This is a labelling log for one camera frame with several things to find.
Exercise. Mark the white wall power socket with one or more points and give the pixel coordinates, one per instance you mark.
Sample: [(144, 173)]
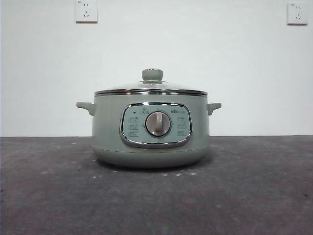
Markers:
[(297, 14), (86, 11)]

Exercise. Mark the glass lid with green knob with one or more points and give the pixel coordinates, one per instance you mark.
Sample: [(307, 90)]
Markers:
[(152, 74)]

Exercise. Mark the sage green electric cooking pot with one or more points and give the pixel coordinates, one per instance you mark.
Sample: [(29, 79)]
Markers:
[(107, 137)]

